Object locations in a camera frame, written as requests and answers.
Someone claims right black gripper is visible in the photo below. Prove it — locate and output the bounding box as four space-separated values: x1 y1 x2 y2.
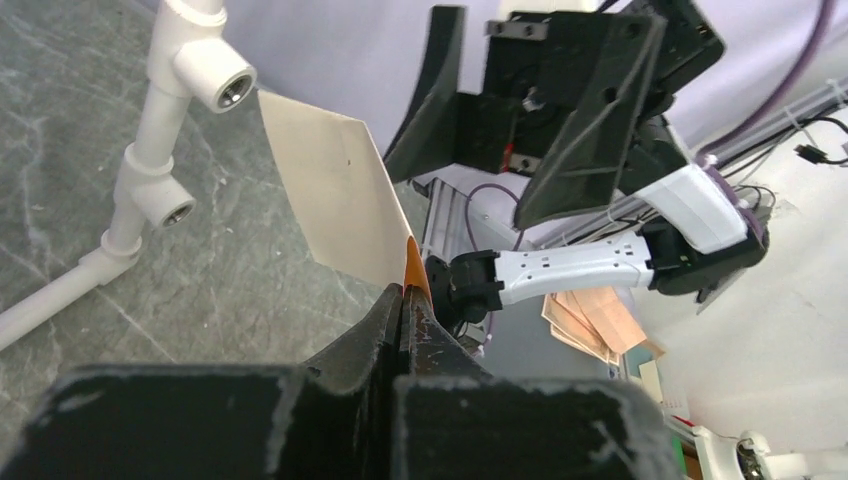
383 5 666 229

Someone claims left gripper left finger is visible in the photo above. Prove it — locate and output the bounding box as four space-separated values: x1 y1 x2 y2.
1 284 403 479

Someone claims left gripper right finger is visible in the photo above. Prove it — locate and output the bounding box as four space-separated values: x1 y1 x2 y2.
396 285 683 479

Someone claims brown paper letter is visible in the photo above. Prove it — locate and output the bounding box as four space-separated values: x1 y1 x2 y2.
258 90 432 298

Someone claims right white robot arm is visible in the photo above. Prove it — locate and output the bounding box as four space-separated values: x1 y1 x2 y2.
384 1 768 334

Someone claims stack of brown papers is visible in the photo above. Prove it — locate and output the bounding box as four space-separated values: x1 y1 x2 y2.
541 287 665 367

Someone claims aluminium frame rail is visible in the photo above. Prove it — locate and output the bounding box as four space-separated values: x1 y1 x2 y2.
421 179 474 261

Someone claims white PVC pipe frame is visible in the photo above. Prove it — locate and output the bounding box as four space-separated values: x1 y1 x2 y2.
1 0 257 348

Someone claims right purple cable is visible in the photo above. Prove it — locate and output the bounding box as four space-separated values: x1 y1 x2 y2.
695 0 839 167

